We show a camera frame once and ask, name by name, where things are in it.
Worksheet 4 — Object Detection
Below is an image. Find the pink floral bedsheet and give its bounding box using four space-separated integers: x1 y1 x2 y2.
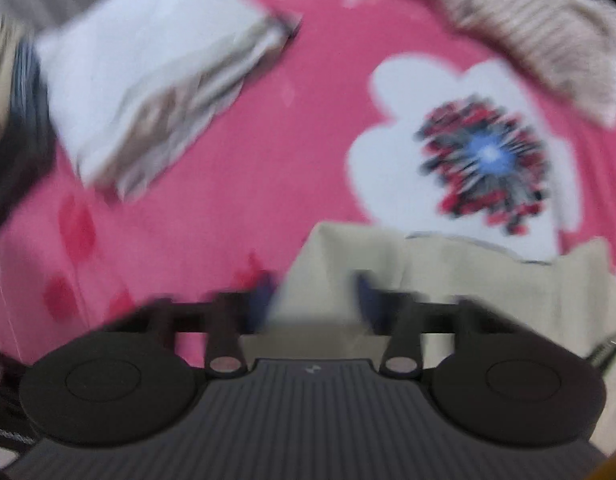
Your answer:
0 0 616 366

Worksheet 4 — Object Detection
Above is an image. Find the folded white cloth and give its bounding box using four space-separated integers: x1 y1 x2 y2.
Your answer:
35 0 301 203

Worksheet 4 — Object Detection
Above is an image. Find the beige knit sweater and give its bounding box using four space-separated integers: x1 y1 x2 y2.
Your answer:
378 0 616 128

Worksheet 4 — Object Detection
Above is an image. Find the dark folded cloth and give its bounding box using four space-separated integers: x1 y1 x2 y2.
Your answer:
0 15 59 243

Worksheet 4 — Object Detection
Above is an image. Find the cream jacket with black trim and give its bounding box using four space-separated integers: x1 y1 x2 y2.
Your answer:
265 220 616 456

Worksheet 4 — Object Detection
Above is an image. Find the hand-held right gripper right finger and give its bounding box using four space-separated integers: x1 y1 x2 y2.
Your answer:
353 270 519 380

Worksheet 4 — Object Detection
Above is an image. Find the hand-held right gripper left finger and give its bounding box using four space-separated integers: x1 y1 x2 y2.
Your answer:
123 275 279 380

